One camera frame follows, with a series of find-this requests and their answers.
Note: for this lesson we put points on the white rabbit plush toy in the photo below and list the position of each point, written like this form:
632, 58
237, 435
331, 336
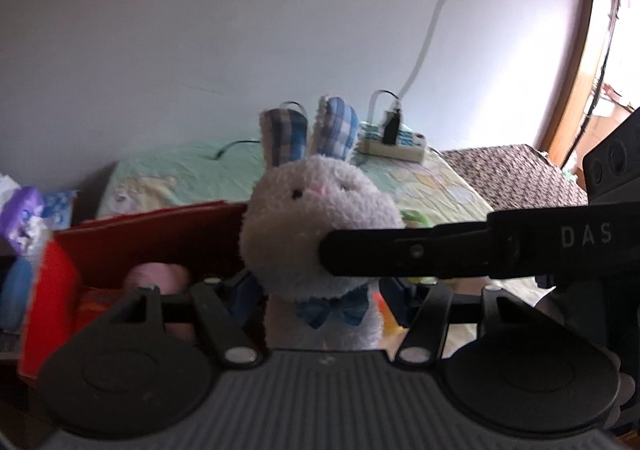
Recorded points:
300, 210

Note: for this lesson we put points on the wooden door frame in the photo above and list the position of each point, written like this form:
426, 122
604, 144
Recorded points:
580, 54

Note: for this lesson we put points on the green cartoon bed sheet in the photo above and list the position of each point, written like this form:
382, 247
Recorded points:
185, 174

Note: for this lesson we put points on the black charger plug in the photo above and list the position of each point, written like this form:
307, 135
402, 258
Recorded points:
391, 125

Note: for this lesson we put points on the white power strip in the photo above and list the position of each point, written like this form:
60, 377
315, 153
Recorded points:
400, 148

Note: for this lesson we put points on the purple and blue packet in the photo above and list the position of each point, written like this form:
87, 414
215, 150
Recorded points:
27, 215

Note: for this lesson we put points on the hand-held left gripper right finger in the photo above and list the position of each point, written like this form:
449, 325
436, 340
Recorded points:
429, 315

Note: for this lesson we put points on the brown patterned mattress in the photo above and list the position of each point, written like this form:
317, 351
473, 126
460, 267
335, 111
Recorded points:
510, 180

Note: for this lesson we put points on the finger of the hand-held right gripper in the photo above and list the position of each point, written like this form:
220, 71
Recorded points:
380, 252

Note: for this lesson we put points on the green plush toy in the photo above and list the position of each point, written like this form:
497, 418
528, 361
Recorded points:
414, 218

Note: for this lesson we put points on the pink plush toy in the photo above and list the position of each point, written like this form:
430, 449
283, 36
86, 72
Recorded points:
160, 280

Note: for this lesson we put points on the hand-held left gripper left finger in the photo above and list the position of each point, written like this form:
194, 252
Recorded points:
246, 297

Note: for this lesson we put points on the red cardboard box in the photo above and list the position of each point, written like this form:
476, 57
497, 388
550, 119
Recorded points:
55, 280

